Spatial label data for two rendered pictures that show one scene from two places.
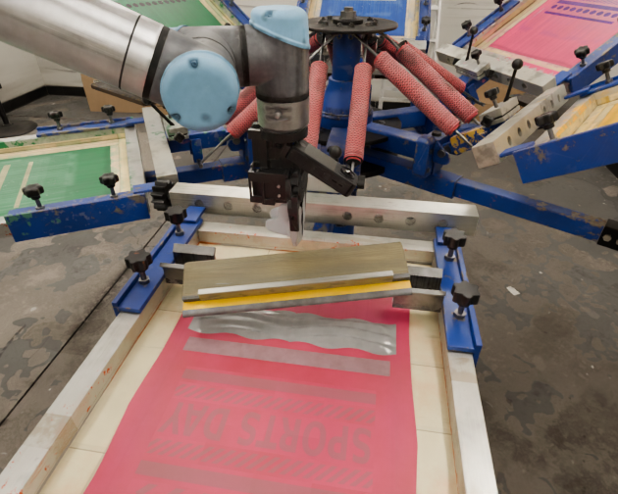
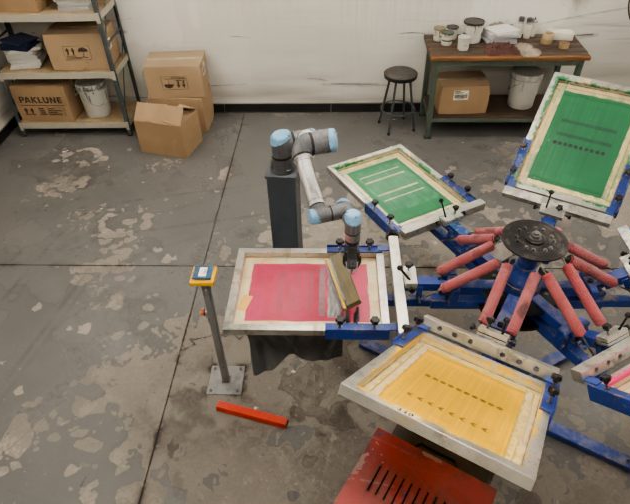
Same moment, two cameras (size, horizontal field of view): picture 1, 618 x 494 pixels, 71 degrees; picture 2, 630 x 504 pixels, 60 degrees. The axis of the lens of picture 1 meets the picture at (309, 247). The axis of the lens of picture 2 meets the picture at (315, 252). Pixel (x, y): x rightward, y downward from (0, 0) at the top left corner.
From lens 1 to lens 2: 2.40 m
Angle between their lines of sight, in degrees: 63
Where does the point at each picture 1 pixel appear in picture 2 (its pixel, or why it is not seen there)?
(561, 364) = not seen: outside the picture
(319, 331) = (333, 297)
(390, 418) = (303, 316)
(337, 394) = (309, 304)
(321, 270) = (344, 283)
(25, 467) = (277, 251)
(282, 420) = (299, 293)
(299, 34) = (348, 221)
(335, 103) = not seen: hidden behind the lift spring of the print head
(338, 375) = (316, 304)
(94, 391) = (299, 254)
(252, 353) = (321, 283)
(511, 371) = not seen: outside the picture
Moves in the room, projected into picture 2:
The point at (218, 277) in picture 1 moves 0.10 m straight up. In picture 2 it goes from (336, 261) to (336, 246)
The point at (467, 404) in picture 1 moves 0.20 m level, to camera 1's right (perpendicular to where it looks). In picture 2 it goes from (305, 327) to (310, 361)
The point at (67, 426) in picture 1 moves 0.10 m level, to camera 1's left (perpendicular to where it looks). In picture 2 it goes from (288, 253) to (286, 241)
